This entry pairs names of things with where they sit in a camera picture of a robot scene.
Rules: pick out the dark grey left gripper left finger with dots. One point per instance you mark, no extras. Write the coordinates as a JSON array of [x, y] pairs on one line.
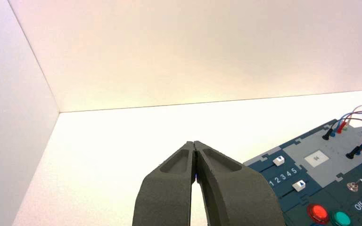
[[165, 193]]

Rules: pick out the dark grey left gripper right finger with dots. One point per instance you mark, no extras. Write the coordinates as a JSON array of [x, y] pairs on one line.
[[234, 193]]

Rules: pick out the white slider knob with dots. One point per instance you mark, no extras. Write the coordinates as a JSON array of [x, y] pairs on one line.
[[299, 186], [278, 161]]

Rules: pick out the red round push button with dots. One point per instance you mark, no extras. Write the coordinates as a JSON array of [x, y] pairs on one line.
[[318, 213]]

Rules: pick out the white square display tile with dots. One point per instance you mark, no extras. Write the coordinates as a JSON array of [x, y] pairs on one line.
[[316, 158]]

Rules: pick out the blue and grey task board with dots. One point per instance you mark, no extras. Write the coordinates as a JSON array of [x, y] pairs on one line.
[[324, 187]]

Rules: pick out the green round push button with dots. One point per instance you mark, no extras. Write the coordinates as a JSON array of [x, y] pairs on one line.
[[341, 219]]

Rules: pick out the metal toggle switch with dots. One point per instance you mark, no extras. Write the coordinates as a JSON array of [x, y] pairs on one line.
[[352, 186]]

